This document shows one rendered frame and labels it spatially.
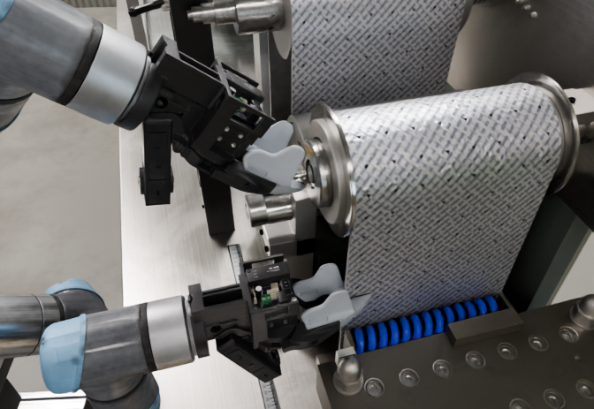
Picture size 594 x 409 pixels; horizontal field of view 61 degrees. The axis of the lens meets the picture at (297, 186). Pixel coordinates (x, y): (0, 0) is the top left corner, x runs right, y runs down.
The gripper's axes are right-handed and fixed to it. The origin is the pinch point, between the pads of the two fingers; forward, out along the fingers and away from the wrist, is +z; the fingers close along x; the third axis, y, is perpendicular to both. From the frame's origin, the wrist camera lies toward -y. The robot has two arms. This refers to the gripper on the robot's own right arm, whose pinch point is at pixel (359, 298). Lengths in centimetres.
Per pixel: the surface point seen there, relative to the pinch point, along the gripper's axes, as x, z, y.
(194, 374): 6.1, -21.8, -18.9
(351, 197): -0.9, -2.7, 18.4
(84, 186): 166, -67, -109
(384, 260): -0.3, 2.5, 6.7
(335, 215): 1.0, -3.5, 14.3
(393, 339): -3.5, 3.8, -5.4
